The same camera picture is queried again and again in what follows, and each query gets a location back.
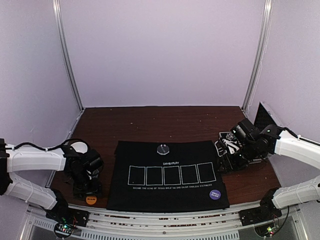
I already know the orange big blind button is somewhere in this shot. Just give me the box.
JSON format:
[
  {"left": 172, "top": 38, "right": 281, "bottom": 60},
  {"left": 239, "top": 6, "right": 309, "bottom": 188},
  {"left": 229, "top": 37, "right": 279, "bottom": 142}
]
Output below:
[{"left": 85, "top": 195, "right": 97, "bottom": 206}]

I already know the right aluminium frame post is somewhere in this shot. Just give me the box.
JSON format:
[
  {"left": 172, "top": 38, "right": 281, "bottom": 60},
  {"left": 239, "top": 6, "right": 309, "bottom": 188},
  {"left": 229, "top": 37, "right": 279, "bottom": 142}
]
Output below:
[{"left": 241, "top": 0, "right": 273, "bottom": 115}]

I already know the aluminium poker chip case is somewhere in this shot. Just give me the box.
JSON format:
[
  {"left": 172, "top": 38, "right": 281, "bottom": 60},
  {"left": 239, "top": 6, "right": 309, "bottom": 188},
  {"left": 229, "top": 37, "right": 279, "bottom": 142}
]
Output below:
[{"left": 214, "top": 102, "right": 284, "bottom": 172}]

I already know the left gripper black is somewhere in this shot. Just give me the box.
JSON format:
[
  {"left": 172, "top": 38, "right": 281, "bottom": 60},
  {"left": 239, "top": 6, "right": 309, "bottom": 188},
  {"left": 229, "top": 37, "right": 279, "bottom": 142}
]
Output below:
[{"left": 69, "top": 170, "right": 102, "bottom": 202}]

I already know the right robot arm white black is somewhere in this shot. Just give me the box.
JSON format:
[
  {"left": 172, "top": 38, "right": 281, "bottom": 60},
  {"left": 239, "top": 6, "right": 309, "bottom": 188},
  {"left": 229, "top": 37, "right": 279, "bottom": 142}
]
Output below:
[{"left": 215, "top": 118, "right": 320, "bottom": 226}]

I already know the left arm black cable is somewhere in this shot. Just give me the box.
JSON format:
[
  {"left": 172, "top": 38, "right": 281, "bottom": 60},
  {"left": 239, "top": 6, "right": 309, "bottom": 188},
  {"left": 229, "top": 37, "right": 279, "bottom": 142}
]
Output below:
[{"left": 9, "top": 139, "right": 76, "bottom": 152}]

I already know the clear round dealer button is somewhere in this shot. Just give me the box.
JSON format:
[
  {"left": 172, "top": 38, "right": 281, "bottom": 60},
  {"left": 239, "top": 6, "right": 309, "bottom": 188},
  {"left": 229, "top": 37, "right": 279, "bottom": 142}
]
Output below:
[{"left": 156, "top": 144, "right": 170, "bottom": 156}]

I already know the blue small blind button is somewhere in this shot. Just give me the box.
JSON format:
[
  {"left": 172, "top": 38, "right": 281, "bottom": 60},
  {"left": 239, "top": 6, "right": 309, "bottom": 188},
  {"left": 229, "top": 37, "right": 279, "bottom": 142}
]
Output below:
[{"left": 209, "top": 189, "right": 222, "bottom": 201}]

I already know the black poker cloth mat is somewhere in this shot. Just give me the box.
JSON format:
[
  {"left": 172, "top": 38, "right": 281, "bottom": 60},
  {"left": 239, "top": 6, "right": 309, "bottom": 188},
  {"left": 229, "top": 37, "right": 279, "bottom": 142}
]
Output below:
[{"left": 106, "top": 140, "right": 230, "bottom": 213}]

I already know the left aluminium frame post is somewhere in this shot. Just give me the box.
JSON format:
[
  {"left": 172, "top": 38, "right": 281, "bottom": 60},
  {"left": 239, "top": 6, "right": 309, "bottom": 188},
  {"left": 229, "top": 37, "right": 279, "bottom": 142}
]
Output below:
[{"left": 52, "top": 0, "right": 85, "bottom": 112}]

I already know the poker chip row upper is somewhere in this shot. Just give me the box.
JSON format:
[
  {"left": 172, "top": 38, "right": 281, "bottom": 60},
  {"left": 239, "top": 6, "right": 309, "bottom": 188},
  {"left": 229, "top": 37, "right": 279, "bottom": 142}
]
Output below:
[{"left": 225, "top": 133, "right": 237, "bottom": 141}]

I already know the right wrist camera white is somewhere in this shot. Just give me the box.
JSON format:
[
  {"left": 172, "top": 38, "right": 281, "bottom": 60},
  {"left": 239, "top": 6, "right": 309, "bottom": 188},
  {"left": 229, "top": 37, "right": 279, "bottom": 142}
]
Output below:
[{"left": 219, "top": 138, "right": 240, "bottom": 155}]

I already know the aluminium frame post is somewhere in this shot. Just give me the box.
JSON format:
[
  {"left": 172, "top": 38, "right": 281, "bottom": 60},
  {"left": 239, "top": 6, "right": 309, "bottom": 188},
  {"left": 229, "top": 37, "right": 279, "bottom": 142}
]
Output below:
[
  {"left": 52, "top": 0, "right": 85, "bottom": 112},
  {"left": 241, "top": 0, "right": 273, "bottom": 115}
]

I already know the white red bowl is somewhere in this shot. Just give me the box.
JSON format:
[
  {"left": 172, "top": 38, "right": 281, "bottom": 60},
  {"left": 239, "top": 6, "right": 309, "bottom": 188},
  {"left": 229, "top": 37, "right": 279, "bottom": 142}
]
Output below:
[{"left": 70, "top": 141, "right": 89, "bottom": 154}]

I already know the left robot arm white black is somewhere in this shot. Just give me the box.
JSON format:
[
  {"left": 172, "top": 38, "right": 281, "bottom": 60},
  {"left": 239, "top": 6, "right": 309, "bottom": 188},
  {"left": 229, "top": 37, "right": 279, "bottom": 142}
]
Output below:
[{"left": 0, "top": 138, "right": 104, "bottom": 229}]

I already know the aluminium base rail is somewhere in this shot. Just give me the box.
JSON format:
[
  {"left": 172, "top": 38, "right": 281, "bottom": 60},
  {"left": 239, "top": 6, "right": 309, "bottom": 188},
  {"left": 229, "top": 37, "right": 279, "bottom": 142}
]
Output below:
[{"left": 19, "top": 194, "right": 308, "bottom": 240}]

